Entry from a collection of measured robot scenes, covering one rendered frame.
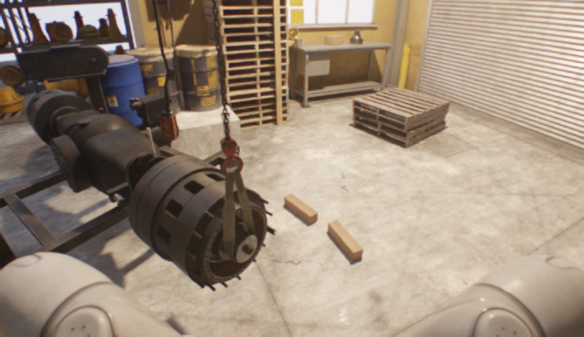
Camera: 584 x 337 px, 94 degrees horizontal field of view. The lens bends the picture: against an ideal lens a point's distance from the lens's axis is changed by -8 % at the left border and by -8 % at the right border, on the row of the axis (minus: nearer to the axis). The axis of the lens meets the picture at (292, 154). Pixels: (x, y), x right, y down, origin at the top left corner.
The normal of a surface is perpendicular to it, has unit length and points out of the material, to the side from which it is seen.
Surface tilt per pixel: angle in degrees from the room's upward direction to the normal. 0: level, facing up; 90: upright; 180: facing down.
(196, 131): 90
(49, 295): 14
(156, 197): 41
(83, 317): 27
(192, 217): 36
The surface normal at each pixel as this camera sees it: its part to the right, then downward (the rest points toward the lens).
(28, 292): -0.13, -0.72
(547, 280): 0.04, -0.87
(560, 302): 0.18, -0.63
